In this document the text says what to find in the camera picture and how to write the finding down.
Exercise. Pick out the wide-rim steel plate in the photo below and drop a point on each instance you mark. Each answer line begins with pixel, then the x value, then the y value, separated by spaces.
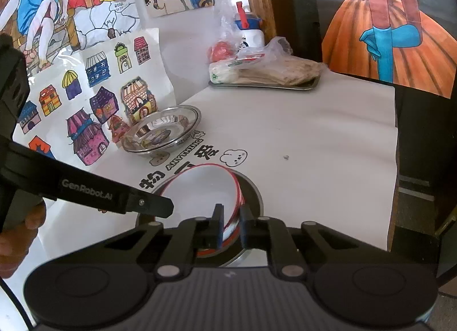
pixel 160 127

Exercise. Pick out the colourful houses drawing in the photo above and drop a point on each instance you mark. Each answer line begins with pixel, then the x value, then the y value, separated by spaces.
pixel 100 102

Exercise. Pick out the children and duck drawing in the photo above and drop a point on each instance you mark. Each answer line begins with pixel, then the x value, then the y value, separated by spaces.
pixel 53 6

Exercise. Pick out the white bun packet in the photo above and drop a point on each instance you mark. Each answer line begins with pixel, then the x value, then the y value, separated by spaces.
pixel 223 72

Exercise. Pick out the small steel bowl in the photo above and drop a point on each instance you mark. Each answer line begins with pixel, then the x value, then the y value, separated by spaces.
pixel 255 191

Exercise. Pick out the deep steel plate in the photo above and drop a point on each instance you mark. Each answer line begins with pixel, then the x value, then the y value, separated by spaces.
pixel 167 151

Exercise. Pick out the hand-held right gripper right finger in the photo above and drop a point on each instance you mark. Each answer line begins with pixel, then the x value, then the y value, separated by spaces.
pixel 245 227

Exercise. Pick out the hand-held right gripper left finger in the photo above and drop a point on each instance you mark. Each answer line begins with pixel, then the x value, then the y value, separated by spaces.
pixel 218 225

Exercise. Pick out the clear plastic bag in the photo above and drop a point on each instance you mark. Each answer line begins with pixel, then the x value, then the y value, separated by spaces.
pixel 228 27

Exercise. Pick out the white printed table cover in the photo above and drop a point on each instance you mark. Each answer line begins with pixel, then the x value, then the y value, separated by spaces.
pixel 321 138

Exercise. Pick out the plastic bag of brown sticks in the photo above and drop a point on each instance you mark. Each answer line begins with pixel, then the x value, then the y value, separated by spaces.
pixel 282 65

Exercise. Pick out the white bowl with red rim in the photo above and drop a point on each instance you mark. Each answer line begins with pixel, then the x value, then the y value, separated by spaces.
pixel 214 253
pixel 200 188

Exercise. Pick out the orange dress figure poster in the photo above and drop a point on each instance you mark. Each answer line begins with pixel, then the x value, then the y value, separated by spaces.
pixel 392 24

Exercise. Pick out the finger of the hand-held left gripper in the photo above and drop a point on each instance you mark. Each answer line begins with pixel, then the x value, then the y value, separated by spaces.
pixel 153 204

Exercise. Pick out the person's left hand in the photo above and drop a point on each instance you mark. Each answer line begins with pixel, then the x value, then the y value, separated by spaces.
pixel 18 245

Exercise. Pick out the white bottle with blue lid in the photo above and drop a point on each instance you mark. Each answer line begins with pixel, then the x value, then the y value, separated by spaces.
pixel 251 34

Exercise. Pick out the red tomatoes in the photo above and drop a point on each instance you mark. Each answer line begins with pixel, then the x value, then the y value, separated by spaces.
pixel 220 52

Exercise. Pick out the steel tray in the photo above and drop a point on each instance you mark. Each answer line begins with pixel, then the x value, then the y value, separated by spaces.
pixel 271 86

